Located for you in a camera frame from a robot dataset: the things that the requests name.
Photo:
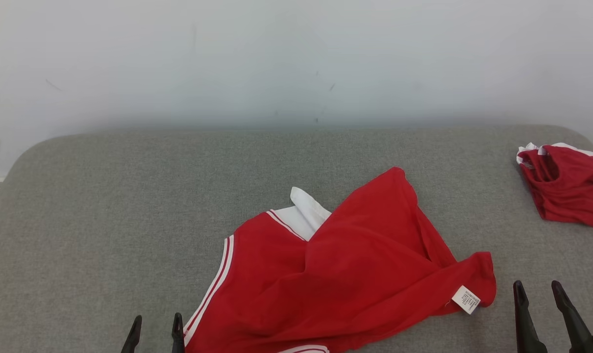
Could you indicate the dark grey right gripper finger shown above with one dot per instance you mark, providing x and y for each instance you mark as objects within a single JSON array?
[
  {"x": 526, "y": 328},
  {"x": 576, "y": 328}
]

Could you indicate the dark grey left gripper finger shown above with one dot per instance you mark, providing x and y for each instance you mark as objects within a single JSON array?
[
  {"x": 178, "y": 338},
  {"x": 132, "y": 340}
]

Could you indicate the red shorts white trim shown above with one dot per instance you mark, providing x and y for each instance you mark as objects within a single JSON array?
[{"x": 571, "y": 191}]

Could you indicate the red white basketball jersey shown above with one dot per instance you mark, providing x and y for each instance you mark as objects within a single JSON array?
[{"x": 350, "y": 274}]

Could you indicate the grey fabric sofa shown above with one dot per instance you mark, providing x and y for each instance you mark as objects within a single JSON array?
[{"x": 130, "y": 220}]

